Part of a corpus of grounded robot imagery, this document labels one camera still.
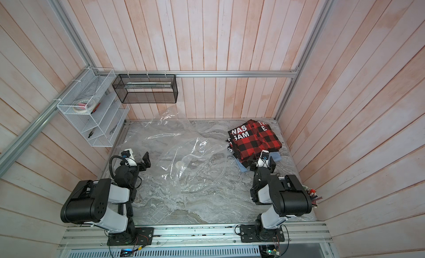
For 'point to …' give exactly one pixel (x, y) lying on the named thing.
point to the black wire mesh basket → (146, 88)
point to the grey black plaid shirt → (246, 164)
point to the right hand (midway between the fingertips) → (262, 153)
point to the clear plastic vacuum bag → (186, 161)
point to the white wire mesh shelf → (100, 126)
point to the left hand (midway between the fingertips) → (141, 154)
